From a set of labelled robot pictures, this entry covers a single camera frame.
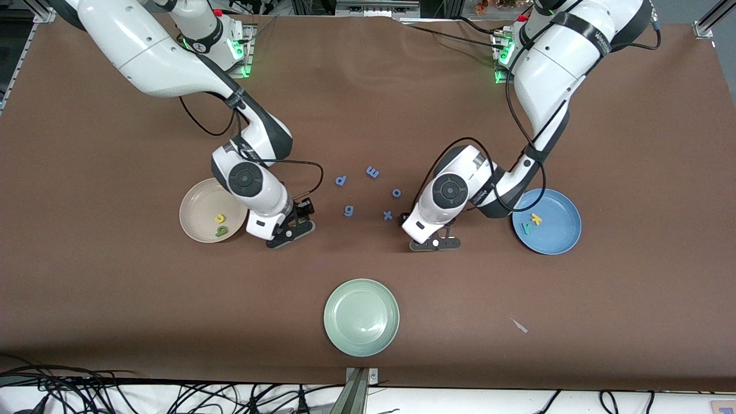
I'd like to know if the light brown round plate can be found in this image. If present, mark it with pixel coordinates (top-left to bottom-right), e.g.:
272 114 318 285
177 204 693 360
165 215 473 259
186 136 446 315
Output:
179 178 249 244

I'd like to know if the pale green round plate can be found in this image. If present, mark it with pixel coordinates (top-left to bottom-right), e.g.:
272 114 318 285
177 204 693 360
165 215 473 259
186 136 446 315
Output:
323 278 400 358

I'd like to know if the brown table cover sheet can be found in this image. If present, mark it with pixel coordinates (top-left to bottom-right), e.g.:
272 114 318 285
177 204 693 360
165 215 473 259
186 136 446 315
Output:
0 11 736 392

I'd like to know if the blue round plate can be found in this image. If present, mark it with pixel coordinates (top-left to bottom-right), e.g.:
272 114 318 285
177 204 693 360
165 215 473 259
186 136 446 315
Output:
512 188 582 255

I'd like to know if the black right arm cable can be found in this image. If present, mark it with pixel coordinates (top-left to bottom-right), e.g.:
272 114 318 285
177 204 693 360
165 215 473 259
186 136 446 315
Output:
178 95 324 199

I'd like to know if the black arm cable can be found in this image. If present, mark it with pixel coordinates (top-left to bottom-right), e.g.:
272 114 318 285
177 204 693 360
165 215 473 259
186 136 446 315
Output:
411 11 662 213
178 95 324 199

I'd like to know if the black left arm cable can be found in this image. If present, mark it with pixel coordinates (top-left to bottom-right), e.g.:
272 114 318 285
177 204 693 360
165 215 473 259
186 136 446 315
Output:
411 11 662 213

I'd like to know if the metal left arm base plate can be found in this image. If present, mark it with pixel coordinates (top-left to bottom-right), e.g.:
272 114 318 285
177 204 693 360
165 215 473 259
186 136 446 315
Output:
493 32 518 86

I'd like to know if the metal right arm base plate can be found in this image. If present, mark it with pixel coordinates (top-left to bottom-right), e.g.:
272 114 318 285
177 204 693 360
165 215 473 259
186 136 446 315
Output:
227 26 254 78

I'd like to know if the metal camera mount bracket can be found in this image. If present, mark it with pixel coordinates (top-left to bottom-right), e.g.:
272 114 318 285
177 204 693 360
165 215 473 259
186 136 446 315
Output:
345 368 379 414

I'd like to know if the thin black base cable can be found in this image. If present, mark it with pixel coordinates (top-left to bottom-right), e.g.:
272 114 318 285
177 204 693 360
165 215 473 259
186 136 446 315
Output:
251 16 275 44

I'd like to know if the silver metal rail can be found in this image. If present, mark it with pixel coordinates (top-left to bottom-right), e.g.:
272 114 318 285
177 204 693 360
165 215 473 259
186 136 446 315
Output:
335 0 420 18

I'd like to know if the black floor cable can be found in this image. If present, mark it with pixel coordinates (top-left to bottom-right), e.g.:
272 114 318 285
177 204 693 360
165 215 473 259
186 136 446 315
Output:
535 390 562 414
0 354 139 414

